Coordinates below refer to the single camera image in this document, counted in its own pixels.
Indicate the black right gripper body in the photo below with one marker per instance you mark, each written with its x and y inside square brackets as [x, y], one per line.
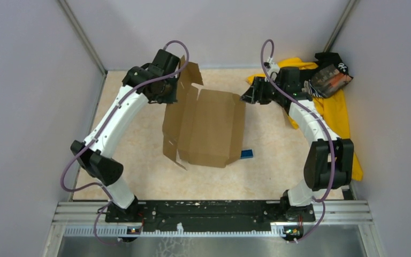
[267, 93]

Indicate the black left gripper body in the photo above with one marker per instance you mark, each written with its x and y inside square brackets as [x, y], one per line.
[168, 94]

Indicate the brown cardboard box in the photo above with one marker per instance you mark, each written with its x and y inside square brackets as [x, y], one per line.
[203, 127]

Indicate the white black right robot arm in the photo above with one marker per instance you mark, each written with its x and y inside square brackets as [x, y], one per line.
[329, 162]

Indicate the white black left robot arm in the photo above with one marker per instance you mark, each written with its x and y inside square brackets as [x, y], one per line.
[95, 152]

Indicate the patterned grey pouch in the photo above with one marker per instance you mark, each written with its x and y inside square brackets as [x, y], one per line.
[328, 80]

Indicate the black cloth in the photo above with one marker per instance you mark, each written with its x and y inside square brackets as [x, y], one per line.
[322, 59]

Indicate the yellow cloth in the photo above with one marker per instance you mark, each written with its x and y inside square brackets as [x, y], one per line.
[333, 109]

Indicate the small blue block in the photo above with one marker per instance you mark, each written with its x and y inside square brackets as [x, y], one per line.
[247, 153]

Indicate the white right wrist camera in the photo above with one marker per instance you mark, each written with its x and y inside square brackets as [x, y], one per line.
[271, 67]

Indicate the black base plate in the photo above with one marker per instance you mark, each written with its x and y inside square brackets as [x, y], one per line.
[210, 215]

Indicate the aluminium frame rail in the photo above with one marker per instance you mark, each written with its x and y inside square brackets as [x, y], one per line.
[87, 218]

